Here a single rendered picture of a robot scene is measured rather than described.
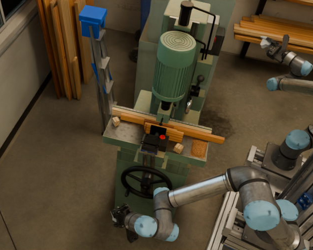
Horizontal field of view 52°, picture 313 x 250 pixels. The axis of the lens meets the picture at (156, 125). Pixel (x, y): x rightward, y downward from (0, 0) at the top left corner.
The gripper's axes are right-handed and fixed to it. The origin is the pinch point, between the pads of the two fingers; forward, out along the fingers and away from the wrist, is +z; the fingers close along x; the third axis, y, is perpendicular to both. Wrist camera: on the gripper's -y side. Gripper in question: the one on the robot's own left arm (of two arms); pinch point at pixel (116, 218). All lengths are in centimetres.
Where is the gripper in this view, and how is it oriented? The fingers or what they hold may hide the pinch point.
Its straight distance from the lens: 158.3
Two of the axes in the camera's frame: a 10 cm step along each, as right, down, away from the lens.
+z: -4.8, 0.9, 8.7
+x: -7.9, 3.8, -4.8
